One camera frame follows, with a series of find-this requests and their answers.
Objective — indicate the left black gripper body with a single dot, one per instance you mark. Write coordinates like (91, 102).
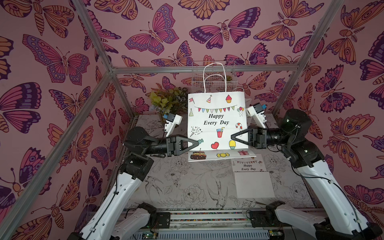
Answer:
(170, 149)

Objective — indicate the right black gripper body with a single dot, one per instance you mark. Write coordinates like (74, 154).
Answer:
(259, 137)

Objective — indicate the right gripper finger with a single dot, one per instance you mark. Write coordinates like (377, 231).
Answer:
(240, 143)
(241, 135)

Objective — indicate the white party paper bag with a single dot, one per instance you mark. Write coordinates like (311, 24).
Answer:
(252, 180)

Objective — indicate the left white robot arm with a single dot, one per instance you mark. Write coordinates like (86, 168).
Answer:
(134, 169)

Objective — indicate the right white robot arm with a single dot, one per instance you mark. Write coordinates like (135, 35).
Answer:
(343, 221)

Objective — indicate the potted green plant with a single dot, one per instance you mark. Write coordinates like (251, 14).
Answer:
(172, 101)

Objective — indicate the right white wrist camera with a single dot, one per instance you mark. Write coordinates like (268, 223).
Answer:
(257, 112)

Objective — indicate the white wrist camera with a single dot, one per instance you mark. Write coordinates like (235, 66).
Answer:
(257, 112)
(172, 120)

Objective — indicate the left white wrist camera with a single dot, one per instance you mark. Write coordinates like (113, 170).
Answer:
(172, 120)

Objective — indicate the white wire wall basket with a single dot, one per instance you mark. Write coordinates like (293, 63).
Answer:
(211, 78)

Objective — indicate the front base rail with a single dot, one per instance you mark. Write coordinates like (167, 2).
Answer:
(236, 224)

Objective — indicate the aluminium frame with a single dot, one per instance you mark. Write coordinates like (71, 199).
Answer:
(23, 204)

